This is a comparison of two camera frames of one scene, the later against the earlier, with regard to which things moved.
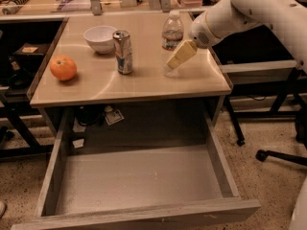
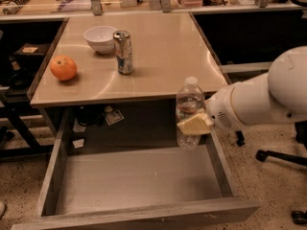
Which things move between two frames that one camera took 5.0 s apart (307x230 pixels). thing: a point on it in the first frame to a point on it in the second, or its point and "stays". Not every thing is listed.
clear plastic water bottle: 173,36 to 190,103
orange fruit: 62,67 stays
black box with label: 30,55 stays
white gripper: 199,33 to 221,109
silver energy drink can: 124,52 stays
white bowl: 101,38 stays
